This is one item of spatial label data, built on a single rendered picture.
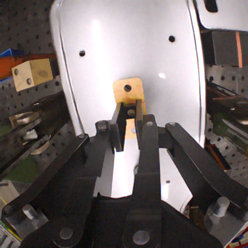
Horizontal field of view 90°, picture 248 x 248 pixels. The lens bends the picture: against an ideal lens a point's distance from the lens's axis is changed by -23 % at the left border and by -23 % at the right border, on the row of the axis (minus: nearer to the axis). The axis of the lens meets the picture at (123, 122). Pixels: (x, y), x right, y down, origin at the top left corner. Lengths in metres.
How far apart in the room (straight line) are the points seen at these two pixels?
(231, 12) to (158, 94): 0.19
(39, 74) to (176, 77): 0.19
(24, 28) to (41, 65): 0.48
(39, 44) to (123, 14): 0.45
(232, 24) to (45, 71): 0.29
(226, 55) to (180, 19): 0.10
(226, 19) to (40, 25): 0.58
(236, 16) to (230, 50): 0.06
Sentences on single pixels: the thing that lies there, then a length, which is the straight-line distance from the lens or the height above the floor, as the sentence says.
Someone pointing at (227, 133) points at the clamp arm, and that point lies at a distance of 0.27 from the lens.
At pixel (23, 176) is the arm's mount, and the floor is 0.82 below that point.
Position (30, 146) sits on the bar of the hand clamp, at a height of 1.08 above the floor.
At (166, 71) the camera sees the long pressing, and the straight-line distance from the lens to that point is 0.23.
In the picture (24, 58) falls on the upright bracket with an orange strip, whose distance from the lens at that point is 0.27.
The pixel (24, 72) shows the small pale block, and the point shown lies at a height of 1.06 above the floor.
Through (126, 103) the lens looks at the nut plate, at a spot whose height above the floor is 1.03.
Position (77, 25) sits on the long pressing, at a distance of 0.25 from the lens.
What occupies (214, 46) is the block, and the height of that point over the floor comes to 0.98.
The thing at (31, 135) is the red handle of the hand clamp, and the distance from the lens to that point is 0.23.
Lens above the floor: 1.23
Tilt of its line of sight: 66 degrees down
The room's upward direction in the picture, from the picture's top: 169 degrees counter-clockwise
